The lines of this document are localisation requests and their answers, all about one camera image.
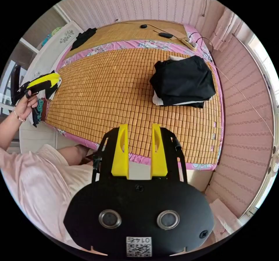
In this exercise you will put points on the person's body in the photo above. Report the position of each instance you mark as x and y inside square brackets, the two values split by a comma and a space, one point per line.
[41, 189]

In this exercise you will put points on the white power strip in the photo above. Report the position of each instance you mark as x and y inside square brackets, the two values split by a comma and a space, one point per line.
[189, 43]

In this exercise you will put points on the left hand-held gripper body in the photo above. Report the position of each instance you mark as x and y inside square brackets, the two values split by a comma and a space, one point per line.
[49, 90]

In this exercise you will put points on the person's left hand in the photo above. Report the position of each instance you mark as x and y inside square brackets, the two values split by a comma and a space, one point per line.
[25, 108]

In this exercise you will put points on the pile of clothes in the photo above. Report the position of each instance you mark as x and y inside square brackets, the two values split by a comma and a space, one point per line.
[185, 82]

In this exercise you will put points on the open shelf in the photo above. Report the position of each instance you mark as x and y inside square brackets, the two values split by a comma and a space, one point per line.
[49, 36]

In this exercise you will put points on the bed with woven mat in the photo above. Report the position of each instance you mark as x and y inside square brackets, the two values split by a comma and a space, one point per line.
[104, 91]

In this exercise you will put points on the small black oval device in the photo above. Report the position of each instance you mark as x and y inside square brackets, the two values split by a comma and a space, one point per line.
[143, 26]

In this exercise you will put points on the black garment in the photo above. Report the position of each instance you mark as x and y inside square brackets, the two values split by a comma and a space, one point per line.
[84, 37]

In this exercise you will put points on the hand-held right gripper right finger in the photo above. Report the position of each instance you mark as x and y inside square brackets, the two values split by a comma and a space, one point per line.
[158, 156]

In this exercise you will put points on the long black oval device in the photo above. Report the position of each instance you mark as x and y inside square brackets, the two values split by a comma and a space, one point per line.
[164, 35]

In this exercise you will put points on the pink curtain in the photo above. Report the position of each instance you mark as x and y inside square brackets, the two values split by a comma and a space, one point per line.
[226, 28]

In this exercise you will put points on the person's left forearm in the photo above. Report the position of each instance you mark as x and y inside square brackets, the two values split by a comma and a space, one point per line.
[7, 132]

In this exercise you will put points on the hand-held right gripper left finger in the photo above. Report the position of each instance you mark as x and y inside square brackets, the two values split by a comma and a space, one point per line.
[119, 156]

